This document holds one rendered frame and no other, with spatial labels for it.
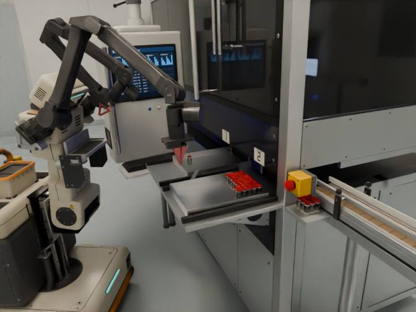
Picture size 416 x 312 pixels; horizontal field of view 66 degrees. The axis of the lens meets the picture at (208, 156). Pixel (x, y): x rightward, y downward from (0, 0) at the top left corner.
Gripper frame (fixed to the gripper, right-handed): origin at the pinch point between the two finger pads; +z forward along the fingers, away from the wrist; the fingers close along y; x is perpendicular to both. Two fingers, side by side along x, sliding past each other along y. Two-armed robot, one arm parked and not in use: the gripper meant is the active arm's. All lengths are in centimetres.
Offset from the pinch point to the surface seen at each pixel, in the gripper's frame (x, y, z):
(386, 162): 8, 112, 26
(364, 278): -8, 85, 77
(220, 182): 19.5, 22.6, 20.8
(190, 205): 5.2, 3.5, 20.8
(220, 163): 42, 33, 20
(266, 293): 2, 35, 74
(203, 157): 54, 27, 20
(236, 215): -8.6, 17.1, 21.9
